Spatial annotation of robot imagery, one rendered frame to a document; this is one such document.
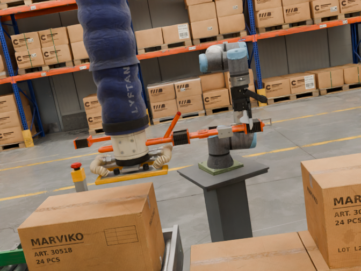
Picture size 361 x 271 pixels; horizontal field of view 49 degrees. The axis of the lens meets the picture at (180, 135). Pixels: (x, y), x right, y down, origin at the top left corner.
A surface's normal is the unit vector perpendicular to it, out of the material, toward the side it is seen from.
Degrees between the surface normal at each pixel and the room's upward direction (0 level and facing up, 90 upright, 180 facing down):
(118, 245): 90
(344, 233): 90
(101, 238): 90
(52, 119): 90
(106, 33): 73
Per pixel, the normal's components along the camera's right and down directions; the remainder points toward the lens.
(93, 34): -0.41, -0.02
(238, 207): 0.38, 0.14
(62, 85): 0.05, 0.22
